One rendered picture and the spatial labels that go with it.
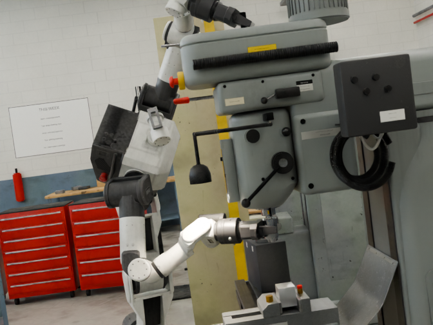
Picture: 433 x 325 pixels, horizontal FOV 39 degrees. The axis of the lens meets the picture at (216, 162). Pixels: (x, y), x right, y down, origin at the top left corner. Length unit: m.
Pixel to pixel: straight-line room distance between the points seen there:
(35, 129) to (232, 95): 9.52
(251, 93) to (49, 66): 9.52
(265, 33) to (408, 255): 0.82
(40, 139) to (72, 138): 0.55
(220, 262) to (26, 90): 8.00
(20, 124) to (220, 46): 9.59
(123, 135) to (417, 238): 1.09
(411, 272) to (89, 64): 9.62
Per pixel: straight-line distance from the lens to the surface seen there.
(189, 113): 3.78
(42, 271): 6.95
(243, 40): 1.95
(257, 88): 1.95
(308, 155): 1.98
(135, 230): 2.17
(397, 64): 1.79
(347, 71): 1.75
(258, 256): 2.41
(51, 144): 11.29
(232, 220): 2.11
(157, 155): 2.28
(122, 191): 2.20
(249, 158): 1.97
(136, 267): 2.13
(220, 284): 3.89
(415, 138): 2.02
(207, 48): 1.94
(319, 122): 1.98
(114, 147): 2.28
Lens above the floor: 1.59
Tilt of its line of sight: 3 degrees down
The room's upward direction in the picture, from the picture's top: 8 degrees counter-clockwise
